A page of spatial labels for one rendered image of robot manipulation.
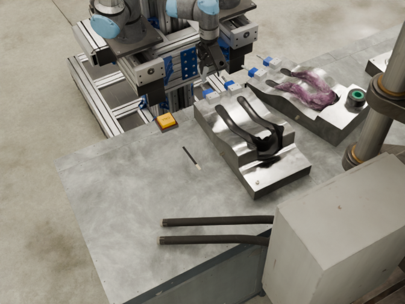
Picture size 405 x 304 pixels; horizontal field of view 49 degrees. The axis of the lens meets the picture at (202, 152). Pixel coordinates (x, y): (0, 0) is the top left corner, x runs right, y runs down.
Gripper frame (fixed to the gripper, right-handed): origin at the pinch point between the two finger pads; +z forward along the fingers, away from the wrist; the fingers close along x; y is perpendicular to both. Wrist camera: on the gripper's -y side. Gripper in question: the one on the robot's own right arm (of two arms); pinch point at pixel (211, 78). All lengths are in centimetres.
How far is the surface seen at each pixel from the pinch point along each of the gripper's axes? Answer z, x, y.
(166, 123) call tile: 17.2, 21.8, 1.6
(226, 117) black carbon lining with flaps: 12.9, -0.7, -11.6
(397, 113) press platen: -51, -3, -80
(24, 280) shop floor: 101, 110, 9
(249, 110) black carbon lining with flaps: 12.9, -10.9, -12.8
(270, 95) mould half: 14.5, -25.0, -7.9
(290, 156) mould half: 14.9, -12.9, -40.5
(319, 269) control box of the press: -45, 32, -100
